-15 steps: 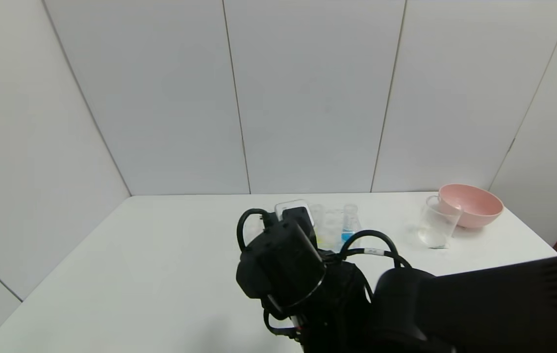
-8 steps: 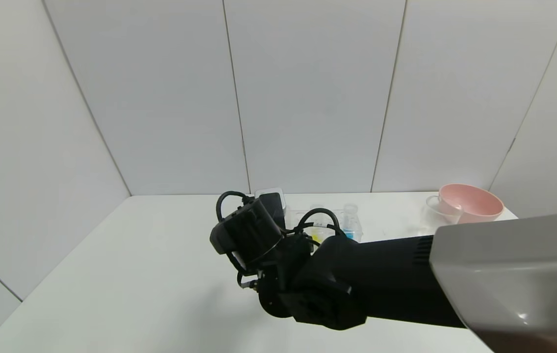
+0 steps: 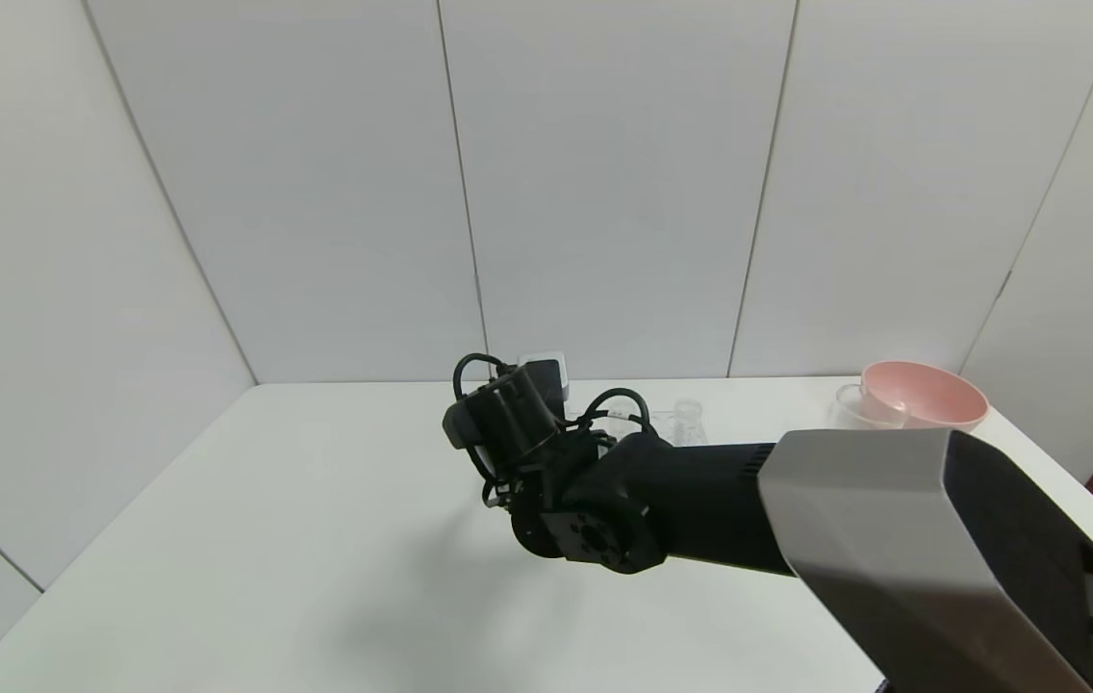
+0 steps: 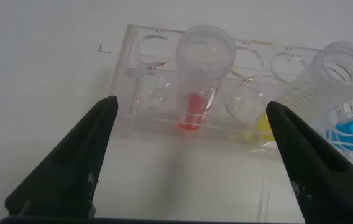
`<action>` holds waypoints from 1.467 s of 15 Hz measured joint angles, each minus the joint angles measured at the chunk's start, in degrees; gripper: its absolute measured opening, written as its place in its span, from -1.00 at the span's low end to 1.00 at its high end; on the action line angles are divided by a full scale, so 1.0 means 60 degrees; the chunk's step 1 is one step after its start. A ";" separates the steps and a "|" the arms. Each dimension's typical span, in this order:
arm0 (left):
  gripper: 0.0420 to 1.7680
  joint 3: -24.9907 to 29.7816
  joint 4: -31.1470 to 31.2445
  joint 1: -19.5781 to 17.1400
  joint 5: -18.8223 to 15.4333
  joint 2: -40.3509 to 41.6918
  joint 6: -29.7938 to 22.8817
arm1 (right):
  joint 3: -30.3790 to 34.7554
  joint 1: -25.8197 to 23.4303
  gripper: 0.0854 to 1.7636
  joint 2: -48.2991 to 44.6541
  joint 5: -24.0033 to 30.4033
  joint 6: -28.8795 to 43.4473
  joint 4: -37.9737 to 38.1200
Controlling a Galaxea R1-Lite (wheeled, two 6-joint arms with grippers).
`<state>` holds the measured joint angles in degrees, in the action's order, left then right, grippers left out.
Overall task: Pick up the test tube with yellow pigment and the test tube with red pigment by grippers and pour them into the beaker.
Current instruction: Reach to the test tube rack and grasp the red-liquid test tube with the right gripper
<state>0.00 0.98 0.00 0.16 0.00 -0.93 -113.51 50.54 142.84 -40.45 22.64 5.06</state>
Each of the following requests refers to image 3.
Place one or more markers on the clear plastic test tube rack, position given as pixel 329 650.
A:
pixel 662 423

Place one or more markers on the test tube with blue pigment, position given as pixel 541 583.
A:
pixel 689 419

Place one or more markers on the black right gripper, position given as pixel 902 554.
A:
pixel 508 419

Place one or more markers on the pink bowl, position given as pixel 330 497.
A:
pixel 931 395

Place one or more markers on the clear glass beaker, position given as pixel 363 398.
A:
pixel 856 409

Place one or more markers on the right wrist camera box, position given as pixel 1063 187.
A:
pixel 551 371

